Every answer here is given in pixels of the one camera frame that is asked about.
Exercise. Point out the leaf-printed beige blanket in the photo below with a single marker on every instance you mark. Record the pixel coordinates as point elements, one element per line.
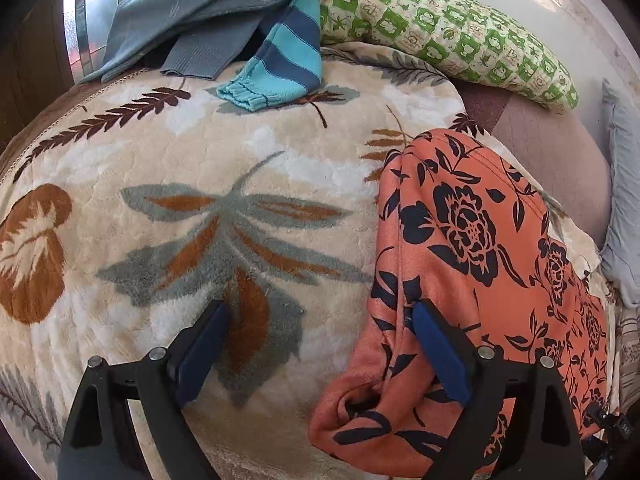
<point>200,170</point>

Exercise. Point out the striped floral sofa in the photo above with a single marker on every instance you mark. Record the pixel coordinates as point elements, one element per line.
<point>627,350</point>

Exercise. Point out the pale blue pillow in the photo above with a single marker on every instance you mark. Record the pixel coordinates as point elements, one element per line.
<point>625,185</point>

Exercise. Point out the orange floral garment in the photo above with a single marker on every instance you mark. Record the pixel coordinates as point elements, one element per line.
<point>475,240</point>

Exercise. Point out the teal striped garment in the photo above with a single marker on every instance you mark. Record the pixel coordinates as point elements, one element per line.
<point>285,55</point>

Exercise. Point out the green checked pillow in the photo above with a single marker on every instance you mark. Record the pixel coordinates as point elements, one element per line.
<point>450,30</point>

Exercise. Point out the pink bolster cushion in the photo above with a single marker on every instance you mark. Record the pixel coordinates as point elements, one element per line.
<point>550,160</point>

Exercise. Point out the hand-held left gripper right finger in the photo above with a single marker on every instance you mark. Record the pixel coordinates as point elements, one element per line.
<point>440,355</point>

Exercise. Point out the dark wooden door frame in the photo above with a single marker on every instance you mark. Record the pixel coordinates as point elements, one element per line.
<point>30,60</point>

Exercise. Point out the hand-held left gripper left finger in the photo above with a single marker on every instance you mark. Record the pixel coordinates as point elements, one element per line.
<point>200,350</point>

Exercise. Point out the stained glass window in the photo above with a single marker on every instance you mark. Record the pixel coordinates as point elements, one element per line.
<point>82,25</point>

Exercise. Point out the grey-blue garment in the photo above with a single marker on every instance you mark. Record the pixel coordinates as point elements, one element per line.
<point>200,10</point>

